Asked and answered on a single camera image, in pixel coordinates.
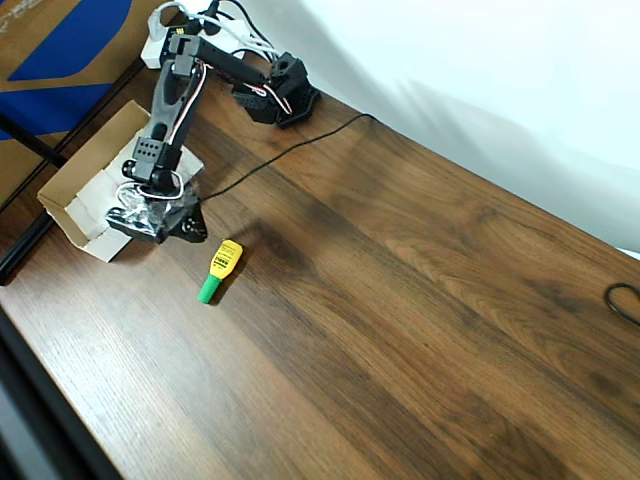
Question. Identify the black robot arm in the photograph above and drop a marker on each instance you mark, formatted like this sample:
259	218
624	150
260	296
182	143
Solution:
165	100

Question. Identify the black metal frame bar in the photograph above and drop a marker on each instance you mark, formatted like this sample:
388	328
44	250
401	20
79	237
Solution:
15	260

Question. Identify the black metal pole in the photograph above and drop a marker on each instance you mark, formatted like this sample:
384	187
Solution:
30	140

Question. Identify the camera wrapped in clear plastic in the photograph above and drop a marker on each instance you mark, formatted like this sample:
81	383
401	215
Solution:
150	207

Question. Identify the yellow bottle with green cap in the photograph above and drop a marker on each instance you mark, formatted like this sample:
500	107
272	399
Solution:
225	260

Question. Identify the white cardboard box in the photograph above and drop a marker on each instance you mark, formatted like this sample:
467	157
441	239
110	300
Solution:
90	200

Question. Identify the white power strip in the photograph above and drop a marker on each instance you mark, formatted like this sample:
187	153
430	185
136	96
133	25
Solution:
150	52
240	36

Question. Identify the black power adapter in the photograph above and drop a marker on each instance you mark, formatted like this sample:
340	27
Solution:
172	32

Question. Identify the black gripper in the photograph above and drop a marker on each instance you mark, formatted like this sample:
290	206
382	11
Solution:
170	226

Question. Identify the large brown blue cardboard box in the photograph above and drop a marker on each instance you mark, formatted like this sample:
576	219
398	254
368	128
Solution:
50	40

